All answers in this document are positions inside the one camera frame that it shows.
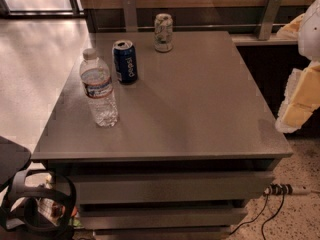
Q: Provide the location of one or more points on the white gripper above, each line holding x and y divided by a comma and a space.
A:
310, 34

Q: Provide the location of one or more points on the clear plastic water bottle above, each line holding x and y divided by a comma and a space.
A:
98, 88

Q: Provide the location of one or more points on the white power strip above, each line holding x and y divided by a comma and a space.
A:
288, 189

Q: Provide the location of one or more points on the white green soda can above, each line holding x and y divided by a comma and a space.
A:
163, 32

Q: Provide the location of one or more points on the grey drawer cabinet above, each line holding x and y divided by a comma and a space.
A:
195, 141

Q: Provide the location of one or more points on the blue pepsi can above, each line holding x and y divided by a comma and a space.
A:
124, 57

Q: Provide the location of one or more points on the black office chair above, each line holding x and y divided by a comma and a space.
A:
36, 204

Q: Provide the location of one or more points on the grey wall shelf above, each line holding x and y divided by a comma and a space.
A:
253, 40

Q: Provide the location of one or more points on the right metal wall bracket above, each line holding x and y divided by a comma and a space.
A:
264, 29

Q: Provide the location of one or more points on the metal wall bracket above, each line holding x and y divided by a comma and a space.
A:
264, 29
130, 15

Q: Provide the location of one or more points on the left metal wall bracket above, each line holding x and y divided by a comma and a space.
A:
130, 15

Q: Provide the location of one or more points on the window frame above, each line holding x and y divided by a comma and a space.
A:
40, 9

